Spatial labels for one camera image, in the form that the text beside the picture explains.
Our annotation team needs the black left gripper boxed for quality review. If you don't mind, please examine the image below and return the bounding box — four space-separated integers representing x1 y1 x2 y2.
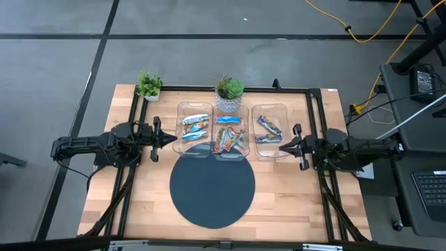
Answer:
139 116 178 162

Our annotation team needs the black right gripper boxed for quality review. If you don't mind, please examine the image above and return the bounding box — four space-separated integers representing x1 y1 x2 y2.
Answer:
279 123 328 172

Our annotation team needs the blue orange granola bar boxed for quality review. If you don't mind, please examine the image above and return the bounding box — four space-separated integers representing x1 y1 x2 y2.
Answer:
183 121 209 135

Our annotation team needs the white green granola bar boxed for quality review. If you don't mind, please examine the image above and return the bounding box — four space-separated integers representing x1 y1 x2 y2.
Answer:
182 113 210 126

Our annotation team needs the clear plastic bin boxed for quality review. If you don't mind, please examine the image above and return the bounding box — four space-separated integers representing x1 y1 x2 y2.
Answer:
251 103 296 162
211 103 251 162
172 100 215 160

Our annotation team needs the small green plant white pot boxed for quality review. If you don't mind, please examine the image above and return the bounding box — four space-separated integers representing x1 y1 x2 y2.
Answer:
136 70 164 102

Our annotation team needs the round dark mat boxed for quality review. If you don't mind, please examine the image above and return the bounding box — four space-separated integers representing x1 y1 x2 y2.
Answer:
169 142 256 230

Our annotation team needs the succulent in patterned pot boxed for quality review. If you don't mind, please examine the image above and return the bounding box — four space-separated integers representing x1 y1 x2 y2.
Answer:
213 74 245 114

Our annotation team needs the white sheet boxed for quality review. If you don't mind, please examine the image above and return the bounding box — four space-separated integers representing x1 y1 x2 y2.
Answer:
357 162 376 181

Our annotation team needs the white rod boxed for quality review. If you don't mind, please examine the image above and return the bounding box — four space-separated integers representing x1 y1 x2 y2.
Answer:
372 102 446 142

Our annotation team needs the dark grey desk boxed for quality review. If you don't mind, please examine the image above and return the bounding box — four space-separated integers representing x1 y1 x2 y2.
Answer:
379 62 446 238

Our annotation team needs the black crossbeam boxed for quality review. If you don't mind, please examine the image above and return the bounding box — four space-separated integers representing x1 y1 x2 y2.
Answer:
0 235 446 251

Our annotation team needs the black power adapter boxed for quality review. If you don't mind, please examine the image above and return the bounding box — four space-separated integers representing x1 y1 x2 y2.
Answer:
409 65 436 104

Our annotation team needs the black keyboard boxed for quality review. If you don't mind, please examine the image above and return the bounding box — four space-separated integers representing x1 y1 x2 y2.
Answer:
411 169 446 224

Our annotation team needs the black furniture foot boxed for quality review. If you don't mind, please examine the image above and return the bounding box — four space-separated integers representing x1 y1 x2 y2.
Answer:
0 152 28 168

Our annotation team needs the black stand beam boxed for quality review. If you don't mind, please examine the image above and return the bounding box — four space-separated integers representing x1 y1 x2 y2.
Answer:
390 30 446 76

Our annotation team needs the black aluminium table frame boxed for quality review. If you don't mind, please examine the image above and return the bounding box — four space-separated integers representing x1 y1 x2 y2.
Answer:
78 78 372 245

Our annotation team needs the yellow cable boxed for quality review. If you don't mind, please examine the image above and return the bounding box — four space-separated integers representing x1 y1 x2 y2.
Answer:
303 0 403 45
350 0 446 116

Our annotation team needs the white cable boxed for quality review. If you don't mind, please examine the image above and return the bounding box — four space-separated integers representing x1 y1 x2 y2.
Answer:
367 105 397 126

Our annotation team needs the silver bracket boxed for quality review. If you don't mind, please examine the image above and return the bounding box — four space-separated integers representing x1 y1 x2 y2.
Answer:
302 243 344 251
108 239 150 250

